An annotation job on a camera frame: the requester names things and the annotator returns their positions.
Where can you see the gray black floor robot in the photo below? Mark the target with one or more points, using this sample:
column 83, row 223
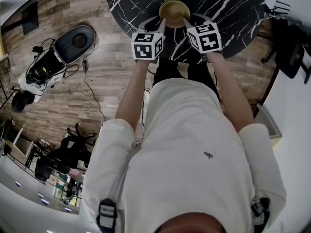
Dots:
column 77, row 41

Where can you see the person's black trousers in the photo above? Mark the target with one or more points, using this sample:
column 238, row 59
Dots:
column 167, row 71

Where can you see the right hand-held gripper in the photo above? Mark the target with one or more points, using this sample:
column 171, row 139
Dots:
column 206, row 39

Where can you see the black power adapter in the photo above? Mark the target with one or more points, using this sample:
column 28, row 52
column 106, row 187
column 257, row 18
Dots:
column 85, row 65

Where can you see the black office chair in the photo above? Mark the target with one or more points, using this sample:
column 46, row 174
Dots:
column 291, row 62
column 70, row 152

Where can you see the black desk base plate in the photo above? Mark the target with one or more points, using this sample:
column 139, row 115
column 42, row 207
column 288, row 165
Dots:
column 30, row 18

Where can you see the person's left forearm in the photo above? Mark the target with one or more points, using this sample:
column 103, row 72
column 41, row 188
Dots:
column 131, row 101

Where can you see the person's white shirt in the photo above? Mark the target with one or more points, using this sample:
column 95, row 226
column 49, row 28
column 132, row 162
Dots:
column 184, row 173

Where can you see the person's face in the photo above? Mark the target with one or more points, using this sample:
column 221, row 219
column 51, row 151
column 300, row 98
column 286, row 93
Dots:
column 190, row 223

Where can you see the round black marble table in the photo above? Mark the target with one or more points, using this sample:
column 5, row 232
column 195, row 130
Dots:
column 238, row 21

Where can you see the person's right forearm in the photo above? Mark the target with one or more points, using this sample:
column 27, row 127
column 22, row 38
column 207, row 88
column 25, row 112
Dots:
column 230, row 93

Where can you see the white desk frame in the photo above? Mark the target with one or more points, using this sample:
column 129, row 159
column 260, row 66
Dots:
column 267, row 122

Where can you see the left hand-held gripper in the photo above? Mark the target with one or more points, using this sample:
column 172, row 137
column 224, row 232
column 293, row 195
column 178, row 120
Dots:
column 145, row 47

